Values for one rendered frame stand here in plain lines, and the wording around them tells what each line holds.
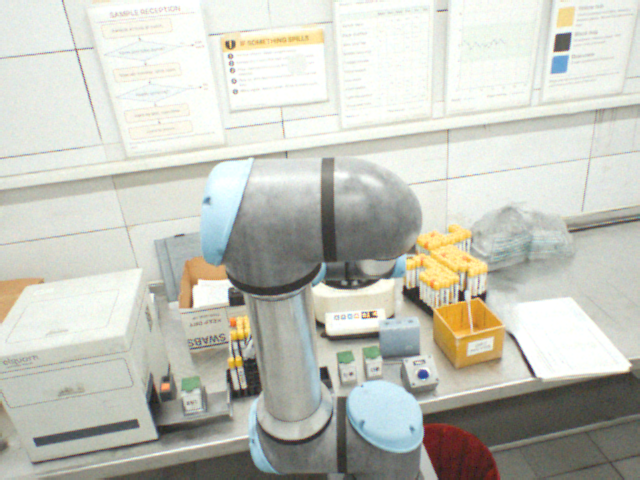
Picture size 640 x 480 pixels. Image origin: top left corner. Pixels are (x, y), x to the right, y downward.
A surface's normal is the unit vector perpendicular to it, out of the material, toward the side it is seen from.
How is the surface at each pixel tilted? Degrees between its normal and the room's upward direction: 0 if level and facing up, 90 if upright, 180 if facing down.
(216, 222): 78
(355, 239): 102
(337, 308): 90
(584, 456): 0
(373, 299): 90
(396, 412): 10
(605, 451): 0
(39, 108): 90
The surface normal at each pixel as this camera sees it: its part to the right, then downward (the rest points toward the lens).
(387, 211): 0.60, 0.08
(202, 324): 0.18, 0.36
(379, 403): 0.08, -0.87
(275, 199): -0.06, -0.16
